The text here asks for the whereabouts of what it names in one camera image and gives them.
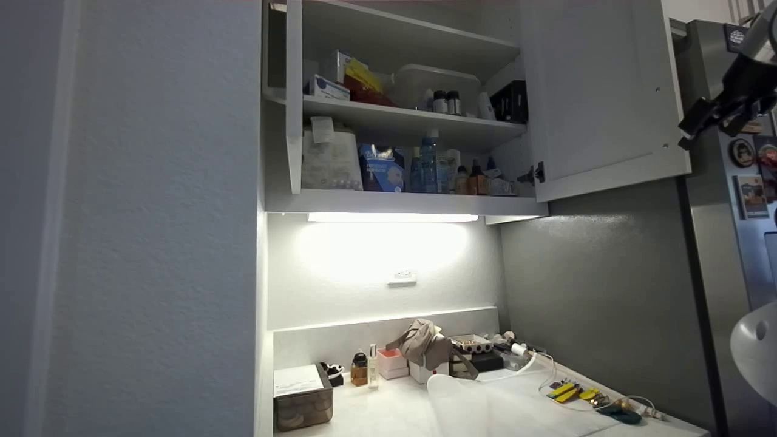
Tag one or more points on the small black object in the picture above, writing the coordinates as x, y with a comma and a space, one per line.
330, 374

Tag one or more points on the red pink magnet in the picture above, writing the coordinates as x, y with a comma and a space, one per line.
768, 166

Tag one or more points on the small clear bottle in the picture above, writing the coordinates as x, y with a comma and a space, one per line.
371, 368

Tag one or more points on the small glass jar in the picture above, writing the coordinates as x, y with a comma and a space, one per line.
518, 352

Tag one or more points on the Los Angeles poster magnet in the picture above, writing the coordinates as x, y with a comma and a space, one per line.
751, 196

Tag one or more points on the stainless steel refrigerator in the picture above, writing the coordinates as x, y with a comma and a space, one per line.
631, 340

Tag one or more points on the white cabinet door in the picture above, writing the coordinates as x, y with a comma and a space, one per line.
293, 99

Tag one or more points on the small white blue box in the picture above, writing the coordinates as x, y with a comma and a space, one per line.
325, 89

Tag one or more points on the clear plastic container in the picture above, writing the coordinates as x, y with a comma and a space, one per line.
438, 81

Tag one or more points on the round dark magnet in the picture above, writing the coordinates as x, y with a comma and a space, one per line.
741, 152

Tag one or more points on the dark blue magnet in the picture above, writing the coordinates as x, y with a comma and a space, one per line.
732, 38

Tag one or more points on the white plastic bottle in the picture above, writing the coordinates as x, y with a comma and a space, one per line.
484, 105

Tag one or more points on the dark box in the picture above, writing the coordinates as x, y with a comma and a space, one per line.
486, 355

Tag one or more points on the amber glass bottle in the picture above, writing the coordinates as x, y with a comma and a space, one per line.
359, 369

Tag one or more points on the white wall outlet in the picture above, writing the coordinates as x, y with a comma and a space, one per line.
400, 281

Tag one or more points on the yellow red package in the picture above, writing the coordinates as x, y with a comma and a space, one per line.
361, 81

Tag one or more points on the brown bottle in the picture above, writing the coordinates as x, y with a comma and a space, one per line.
477, 181

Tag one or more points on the under-cabinet light strip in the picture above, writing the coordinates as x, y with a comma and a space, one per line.
390, 217

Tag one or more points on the white wall cabinet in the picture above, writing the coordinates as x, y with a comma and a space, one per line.
389, 202

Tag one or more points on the small brown object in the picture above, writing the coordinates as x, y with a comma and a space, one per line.
461, 365

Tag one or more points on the small dark bottle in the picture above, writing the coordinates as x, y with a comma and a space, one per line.
455, 102
440, 102

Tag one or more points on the brown box white lid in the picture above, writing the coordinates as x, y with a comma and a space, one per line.
301, 402

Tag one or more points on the pink white box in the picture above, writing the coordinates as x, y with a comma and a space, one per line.
390, 365

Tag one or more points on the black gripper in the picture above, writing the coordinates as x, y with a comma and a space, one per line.
747, 87

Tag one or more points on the black box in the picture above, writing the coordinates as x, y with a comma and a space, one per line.
509, 101

